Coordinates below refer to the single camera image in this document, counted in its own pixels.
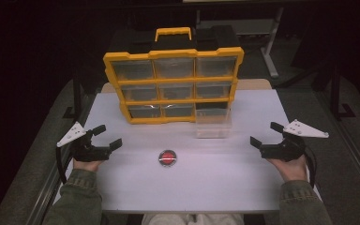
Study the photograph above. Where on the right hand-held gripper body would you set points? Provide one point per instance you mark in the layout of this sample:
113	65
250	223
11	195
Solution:
286	150

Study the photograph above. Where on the person's left hand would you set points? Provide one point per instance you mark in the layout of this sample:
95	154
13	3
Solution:
87	165

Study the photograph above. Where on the red round cap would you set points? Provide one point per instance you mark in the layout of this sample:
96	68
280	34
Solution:
167	157

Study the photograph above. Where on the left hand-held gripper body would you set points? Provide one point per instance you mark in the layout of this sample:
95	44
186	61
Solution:
87	151

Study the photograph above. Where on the clear plastic drawer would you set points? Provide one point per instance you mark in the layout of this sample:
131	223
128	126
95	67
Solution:
213	125

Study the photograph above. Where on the person's legs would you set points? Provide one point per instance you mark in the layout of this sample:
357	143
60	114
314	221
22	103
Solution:
193	219

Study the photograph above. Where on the black metal stand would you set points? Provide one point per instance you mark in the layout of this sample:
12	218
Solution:
339	100
76	100

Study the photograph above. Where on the person's right hand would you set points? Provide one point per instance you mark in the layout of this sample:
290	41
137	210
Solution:
293	170

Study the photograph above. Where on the yellow drawer organizer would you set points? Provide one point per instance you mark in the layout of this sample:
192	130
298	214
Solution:
173	81

